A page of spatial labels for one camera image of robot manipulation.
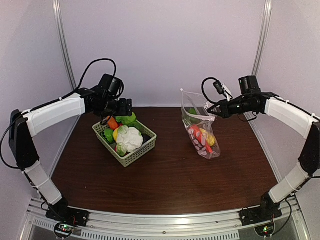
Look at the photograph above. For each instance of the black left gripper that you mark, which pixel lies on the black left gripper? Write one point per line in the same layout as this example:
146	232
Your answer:
125	108

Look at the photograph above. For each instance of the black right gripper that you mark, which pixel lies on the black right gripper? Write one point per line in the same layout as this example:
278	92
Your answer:
225	110

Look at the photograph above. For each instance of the green toy lime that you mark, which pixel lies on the green toy lime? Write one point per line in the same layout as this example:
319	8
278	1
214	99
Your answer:
126	120

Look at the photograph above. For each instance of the orange toy pepper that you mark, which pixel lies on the orange toy pepper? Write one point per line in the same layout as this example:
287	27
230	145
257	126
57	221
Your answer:
112	123

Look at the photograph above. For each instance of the clear zip top bag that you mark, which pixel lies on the clear zip top bag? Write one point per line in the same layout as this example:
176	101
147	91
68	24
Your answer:
204	121

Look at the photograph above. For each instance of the red orange toy carrot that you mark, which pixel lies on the red orange toy carrot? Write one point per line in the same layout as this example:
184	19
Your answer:
196	134

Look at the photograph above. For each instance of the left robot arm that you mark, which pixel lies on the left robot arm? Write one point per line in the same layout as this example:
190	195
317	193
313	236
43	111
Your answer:
103	100

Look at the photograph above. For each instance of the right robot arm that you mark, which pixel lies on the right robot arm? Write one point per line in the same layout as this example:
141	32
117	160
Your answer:
304	138

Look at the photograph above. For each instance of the yellow orange toy fruit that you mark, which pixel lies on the yellow orange toy fruit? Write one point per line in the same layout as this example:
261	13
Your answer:
115	134

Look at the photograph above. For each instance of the dark green leafy toy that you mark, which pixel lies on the dark green leafy toy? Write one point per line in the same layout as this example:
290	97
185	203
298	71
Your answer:
193	112

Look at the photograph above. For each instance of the striped green toy watermelon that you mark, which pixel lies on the striped green toy watermelon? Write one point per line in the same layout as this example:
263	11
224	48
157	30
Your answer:
107	135

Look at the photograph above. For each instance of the white toy cauliflower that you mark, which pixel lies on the white toy cauliflower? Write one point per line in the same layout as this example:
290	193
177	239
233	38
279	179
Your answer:
127	140

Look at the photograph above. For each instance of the dark purple toy eggplant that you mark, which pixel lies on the dark purple toy eggplant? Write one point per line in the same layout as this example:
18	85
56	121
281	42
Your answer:
146	138

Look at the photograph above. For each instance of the green perforated plastic basket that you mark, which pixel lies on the green perforated plastic basket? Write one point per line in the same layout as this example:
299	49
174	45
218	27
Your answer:
129	158

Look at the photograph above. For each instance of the right round circuit board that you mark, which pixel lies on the right round circuit board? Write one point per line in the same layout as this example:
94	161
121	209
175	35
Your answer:
264	230

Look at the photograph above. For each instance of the round circuit board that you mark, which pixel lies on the round circuit board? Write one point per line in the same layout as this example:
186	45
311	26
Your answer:
63	230
264	230

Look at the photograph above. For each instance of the left round circuit board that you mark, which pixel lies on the left round circuit board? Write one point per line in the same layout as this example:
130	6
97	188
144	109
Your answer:
63	230

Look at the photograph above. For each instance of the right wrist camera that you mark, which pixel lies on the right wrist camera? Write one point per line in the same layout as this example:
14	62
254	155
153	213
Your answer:
222	89

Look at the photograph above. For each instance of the right aluminium frame post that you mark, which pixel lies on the right aluminium frame post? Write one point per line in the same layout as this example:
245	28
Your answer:
264	31

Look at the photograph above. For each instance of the aluminium frame post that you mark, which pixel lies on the aluminium frame post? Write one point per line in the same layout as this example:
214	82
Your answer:
264	31
63	43

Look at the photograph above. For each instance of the front aluminium rail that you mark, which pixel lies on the front aluminium rail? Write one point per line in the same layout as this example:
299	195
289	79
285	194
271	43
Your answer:
221	225

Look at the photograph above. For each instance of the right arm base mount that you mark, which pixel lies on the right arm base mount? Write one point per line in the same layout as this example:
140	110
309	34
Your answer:
257	216

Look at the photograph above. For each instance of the left aluminium frame post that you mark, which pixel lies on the left aluminium frame post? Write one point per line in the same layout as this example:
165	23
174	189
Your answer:
63	43

